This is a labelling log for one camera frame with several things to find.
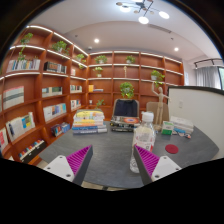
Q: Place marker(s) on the red round coaster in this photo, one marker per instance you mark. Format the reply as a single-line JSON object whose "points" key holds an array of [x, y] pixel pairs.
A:
{"points": [[172, 149]]}

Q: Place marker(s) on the white tissue pack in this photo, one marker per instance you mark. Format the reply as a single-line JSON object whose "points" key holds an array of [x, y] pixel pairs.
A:
{"points": [[182, 124]]}

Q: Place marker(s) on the trailing plant top left shelf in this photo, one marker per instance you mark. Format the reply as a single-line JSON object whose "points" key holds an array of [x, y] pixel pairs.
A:
{"points": [[24, 41]]}

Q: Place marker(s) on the dark book stack with mandala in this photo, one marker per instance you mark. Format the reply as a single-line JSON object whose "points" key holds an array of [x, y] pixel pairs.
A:
{"points": [[124, 124]]}

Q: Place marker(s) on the clear plastic water bottle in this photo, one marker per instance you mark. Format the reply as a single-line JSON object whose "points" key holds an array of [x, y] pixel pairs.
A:
{"points": [[144, 134]]}

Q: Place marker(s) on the potted plant right shelf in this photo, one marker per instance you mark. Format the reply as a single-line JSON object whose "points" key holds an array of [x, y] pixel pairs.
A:
{"points": [[157, 77]]}

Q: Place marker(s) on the wooden chair back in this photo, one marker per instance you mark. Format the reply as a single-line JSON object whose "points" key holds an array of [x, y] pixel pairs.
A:
{"points": [[153, 106]]}

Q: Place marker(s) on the potted plant behind chair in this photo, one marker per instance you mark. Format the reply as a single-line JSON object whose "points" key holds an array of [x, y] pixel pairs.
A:
{"points": [[127, 90]]}

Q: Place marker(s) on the dark office chair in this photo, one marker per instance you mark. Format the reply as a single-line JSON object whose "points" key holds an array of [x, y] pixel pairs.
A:
{"points": [[126, 108]]}

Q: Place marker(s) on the red wooden bookshelf wall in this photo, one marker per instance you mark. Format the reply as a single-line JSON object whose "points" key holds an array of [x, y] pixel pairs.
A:
{"points": [[57, 78]]}

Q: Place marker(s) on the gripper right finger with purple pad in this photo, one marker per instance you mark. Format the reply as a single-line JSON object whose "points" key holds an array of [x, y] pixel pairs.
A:
{"points": [[153, 167]]}

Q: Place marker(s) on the ceiling lamp with round bulbs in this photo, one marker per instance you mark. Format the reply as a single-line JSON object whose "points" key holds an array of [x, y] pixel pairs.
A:
{"points": [[141, 6]]}

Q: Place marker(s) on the white partition board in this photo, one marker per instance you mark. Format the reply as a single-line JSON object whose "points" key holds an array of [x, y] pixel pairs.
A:
{"points": [[204, 106]]}

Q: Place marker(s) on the stack of colourful books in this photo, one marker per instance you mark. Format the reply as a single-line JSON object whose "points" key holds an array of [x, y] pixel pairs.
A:
{"points": [[88, 121]]}

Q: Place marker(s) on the grey window curtain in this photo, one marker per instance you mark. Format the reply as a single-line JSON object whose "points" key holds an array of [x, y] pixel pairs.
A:
{"points": [[208, 77]]}

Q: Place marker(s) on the green and white box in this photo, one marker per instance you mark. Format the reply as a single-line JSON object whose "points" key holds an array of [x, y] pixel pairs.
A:
{"points": [[167, 128]]}

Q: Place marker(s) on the wooden artist mannequin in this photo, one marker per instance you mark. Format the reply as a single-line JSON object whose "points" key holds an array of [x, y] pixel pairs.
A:
{"points": [[161, 96]]}

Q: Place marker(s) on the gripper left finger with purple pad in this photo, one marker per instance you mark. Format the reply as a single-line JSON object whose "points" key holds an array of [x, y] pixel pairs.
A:
{"points": [[73, 167]]}

